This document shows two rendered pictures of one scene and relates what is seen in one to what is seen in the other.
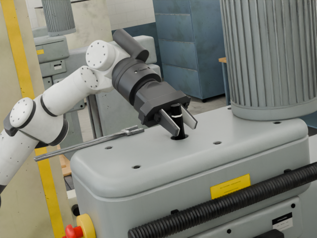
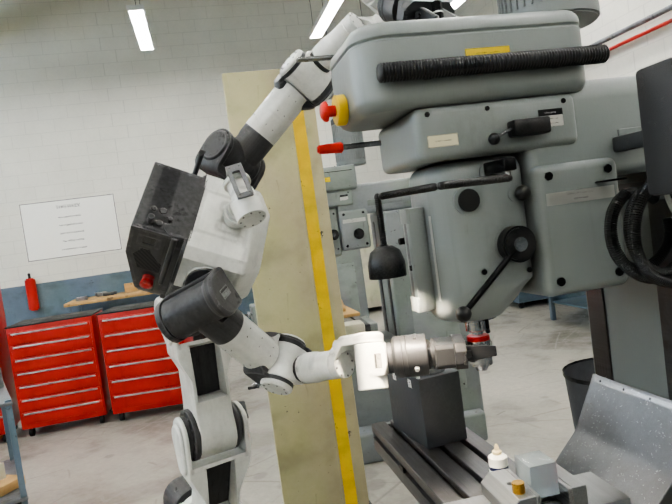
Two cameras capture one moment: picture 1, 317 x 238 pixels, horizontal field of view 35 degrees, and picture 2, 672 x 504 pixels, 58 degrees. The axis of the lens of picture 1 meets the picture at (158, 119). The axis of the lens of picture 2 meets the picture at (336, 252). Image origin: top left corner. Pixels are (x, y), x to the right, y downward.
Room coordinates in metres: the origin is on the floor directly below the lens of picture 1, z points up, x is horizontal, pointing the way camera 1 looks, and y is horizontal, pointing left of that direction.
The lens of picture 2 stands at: (-0.28, -0.01, 1.55)
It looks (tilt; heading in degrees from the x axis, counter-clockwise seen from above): 3 degrees down; 11
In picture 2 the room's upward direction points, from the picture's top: 8 degrees counter-clockwise
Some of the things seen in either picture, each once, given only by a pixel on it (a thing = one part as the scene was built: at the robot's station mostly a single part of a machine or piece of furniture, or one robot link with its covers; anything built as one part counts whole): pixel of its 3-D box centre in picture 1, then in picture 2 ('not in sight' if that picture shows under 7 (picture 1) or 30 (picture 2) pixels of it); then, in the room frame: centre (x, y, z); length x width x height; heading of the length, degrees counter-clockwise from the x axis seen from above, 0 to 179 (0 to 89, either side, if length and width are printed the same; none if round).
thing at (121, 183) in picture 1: (190, 170); (451, 74); (1.00, -0.05, 1.81); 0.47 x 0.26 x 0.16; 113
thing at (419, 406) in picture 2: not in sight; (424, 397); (1.39, 0.12, 1.02); 0.22 x 0.12 x 0.20; 29
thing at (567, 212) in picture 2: not in sight; (550, 227); (1.07, -0.22, 1.47); 0.24 x 0.19 x 0.26; 23
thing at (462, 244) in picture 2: not in sight; (468, 239); (1.00, -0.04, 1.47); 0.21 x 0.19 x 0.32; 23
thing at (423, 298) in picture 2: not in sight; (417, 259); (0.96, 0.06, 1.45); 0.04 x 0.04 x 0.21; 23
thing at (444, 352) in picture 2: not in sight; (436, 354); (0.99, 0.05, 1.24); 0.13 x 0.12 x 0.10; 5
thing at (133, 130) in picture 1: (89, 142); (351, 55); (1.04, 0.15, 1.89); 0.24 x 0.04 x 0.01; 115
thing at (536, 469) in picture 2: not in sight; (536, 474); (0.84, -0.11, 1.04); 0.06 x 0.05 x 0.06; 21
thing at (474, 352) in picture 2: not in sight; (481, 352); (0.97, -0.04, 1.24); 0.06 x 0.02 x 0.03; 95
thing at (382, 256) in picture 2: not in sight; (385, 260); (0.86, 0.12, 1.46); 0.07 x 0.07 x 0.06
